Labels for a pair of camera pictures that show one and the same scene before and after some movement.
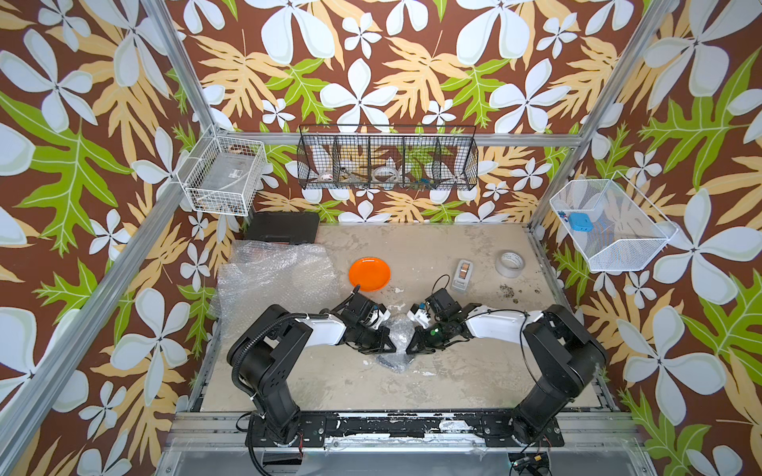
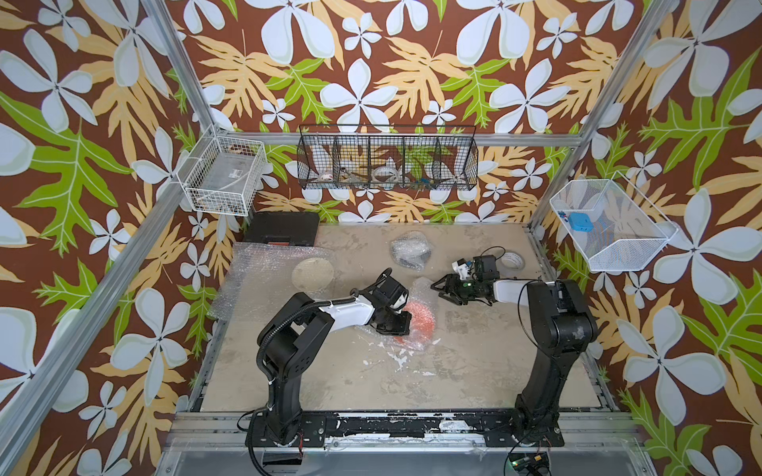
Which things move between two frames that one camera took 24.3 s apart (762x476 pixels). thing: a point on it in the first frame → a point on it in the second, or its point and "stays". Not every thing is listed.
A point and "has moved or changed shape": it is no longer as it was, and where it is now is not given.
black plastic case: [283, 226] stays
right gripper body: [431, 337] → [461, 290]
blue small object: [579, 221] stays
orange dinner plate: [372, 274] → [422, 323]
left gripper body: [369, 340] → [394, 324]
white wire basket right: [612, 227] stays
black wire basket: [387, 158] stays
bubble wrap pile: [301, 278] has moved or changed shape
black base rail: [407, 429] stays
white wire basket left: [221, 174] stays
